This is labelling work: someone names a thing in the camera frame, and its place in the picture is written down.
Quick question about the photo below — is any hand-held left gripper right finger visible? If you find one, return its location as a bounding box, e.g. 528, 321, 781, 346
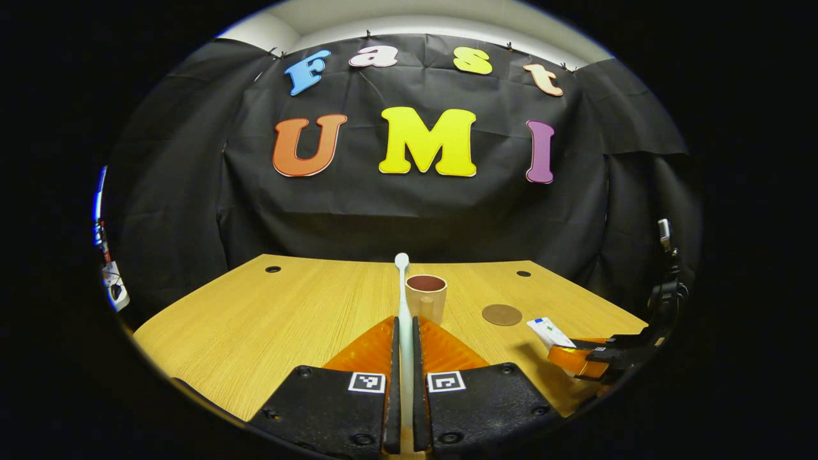
412, 316, 564, 457

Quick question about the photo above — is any beige cup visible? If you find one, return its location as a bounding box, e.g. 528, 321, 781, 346
405, 274, 448, 325

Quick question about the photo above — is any white side table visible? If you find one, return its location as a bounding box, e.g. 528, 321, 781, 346
100, 260, 131, 313

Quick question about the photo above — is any round brown coaster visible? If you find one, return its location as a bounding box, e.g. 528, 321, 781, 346
481, 304, 523, 327

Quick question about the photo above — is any black backdrop cloth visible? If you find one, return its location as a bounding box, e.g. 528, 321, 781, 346
105, 33, 704, 320

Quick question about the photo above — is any pale green toothbrush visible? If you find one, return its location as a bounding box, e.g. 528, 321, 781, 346
394, 252, 415, 449

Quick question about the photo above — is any white toothpaste tube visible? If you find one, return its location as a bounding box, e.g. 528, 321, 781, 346
527, 317, 577, 351

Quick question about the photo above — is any bright window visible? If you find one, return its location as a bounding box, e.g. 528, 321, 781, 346
93, 166, 109, 247

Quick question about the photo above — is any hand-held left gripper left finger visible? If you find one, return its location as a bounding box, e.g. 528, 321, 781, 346
248, 316, 402, 459

